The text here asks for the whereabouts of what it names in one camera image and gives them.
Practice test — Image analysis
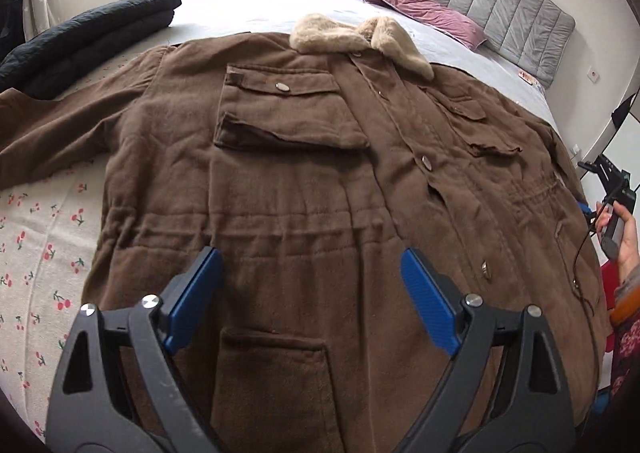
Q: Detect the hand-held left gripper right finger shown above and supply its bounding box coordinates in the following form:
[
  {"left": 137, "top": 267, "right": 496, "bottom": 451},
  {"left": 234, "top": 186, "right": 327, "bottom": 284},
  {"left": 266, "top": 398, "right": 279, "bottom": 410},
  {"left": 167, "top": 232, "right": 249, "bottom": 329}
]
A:
[{"left": 395, "top": 248, "right": 576, "bottom": 453}]

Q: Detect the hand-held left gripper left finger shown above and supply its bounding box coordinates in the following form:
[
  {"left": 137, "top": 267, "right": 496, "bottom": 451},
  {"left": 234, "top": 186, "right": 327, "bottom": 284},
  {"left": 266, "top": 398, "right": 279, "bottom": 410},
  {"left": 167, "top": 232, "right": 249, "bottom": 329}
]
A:
[{"left": 45, "top": 247, "right": 224, "bottom": 453}]

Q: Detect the brown coat with fur collar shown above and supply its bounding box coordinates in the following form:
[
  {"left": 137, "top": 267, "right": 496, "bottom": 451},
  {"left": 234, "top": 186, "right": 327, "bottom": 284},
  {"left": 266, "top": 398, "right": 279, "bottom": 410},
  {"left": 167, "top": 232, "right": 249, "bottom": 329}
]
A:
[{"left": 0, "top": 14, "right": 615, "bottom": 453}]

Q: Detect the person's right forearm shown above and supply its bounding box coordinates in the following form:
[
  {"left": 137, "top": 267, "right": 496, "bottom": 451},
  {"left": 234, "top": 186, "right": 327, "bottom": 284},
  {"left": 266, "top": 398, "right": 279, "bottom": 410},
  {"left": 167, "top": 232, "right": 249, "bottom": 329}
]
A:
[{"left": 607, "top": 264, "right": 640, "bottom": 388}]

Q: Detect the person's right hand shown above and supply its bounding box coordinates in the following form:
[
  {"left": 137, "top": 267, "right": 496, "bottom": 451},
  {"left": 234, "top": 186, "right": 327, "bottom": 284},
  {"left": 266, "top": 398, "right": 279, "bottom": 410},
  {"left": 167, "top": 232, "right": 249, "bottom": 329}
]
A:
[{"left": 595, "top": 201, "right": 640, "bottom": 281}]

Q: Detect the white side table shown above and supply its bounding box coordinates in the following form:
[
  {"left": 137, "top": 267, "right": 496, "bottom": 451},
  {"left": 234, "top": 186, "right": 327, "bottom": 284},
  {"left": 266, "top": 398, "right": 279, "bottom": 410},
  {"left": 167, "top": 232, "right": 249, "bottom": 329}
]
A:
[{"left": 582, "top": 119, "right": 640, "bottom": 184}]

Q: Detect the black device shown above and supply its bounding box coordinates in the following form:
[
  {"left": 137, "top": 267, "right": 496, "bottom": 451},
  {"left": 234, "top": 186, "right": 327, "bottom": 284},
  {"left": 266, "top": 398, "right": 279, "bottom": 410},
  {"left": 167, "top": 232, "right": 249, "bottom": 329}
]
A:
[{"left": 610, "top": 90, "right": 640, "bottom": 128}]

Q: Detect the red cloth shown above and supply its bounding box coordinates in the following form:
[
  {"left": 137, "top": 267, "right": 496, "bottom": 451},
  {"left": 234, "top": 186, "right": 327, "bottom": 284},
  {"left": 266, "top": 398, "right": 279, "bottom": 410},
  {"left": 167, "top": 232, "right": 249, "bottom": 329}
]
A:
[{"left": 602, "top": 260, "right": 623, "bottom": 356}]

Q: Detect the cherry print blanket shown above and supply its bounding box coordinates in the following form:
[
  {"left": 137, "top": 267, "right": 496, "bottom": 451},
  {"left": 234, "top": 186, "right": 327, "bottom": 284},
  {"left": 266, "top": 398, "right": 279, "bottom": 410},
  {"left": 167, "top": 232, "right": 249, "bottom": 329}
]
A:
[{"left": 0, "top": 50, "right": 168, "bottom": 436}]

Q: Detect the large pink velvet pillow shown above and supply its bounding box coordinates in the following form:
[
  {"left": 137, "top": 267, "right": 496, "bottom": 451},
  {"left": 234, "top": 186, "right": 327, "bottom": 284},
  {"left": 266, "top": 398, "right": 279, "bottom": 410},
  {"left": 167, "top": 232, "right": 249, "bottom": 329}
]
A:
[{"left": 367, "top": 0, "right": 489, "bottom": 50}]

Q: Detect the black quilted jacket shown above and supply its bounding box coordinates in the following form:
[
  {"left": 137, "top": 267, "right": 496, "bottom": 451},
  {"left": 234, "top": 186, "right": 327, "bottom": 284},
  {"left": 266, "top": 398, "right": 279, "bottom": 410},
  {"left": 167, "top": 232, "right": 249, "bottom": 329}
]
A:
[{"left": 0, "top": 0, "right": 182, "bottom": 100}]

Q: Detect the grey bed sheet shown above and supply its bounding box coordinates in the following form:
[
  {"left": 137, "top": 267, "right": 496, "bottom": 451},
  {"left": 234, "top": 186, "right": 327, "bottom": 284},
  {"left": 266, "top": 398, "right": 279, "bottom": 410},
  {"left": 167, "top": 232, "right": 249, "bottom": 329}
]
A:
[{"left": 167, "top": 0, "right": 557, "bottom": 134}]

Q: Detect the thin black cable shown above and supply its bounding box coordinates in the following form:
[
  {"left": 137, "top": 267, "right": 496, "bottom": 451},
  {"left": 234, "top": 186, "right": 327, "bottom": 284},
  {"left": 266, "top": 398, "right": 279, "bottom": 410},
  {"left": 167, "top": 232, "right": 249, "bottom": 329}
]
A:
[{"left": 570, "top": 225, "right": 602, "bottom": 316}]

